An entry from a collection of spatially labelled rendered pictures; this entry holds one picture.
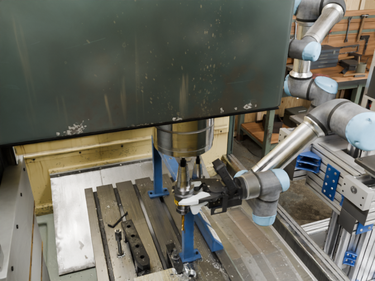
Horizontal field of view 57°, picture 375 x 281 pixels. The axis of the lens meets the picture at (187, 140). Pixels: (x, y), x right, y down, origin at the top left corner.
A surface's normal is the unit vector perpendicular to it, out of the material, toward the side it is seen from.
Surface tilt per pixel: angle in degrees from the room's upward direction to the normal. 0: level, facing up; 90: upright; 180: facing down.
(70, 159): 90
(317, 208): 0
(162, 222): 0
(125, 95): 90
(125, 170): 24
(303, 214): 0
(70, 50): 90
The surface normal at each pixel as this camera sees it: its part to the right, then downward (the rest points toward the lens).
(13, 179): 0.00, -0.88
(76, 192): 0.15, -0.63
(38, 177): 0.33, 0.44
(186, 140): 0.09, 0.46
